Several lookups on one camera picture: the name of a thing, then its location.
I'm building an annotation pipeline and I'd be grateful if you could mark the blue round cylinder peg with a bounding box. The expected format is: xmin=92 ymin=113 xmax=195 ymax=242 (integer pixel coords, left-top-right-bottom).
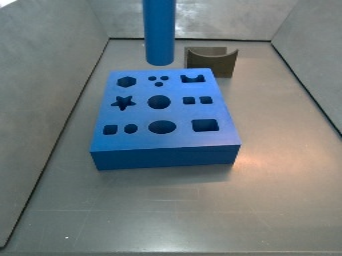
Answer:
xmin=143 ymin=0 xmax=176 ymax=66

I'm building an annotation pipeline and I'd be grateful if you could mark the blue shape-sorter block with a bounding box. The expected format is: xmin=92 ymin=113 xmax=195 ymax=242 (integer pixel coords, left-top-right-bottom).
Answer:
xmin=89 ymin=68 xmax=241 ymax=170

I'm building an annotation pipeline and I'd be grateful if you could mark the dark grey curved holder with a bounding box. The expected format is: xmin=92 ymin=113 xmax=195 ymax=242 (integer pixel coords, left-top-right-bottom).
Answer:
xmin=184 ymin=47 xmax=239 ymax=78

